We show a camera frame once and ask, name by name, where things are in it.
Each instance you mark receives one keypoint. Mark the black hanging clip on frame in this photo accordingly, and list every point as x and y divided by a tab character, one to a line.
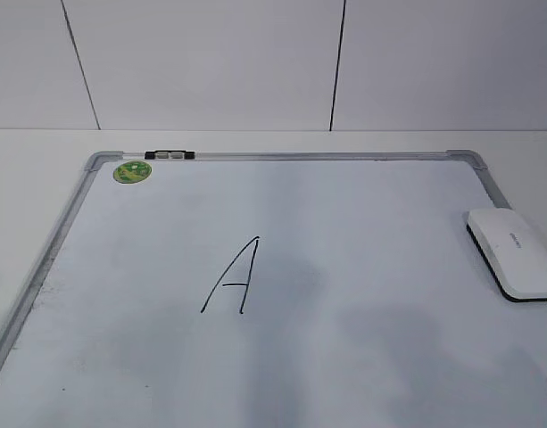
169	155

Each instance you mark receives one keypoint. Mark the white whiteboard eraser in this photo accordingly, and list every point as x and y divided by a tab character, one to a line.
517	257

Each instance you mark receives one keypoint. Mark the white board with aluminium frame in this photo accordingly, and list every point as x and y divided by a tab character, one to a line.
274	290

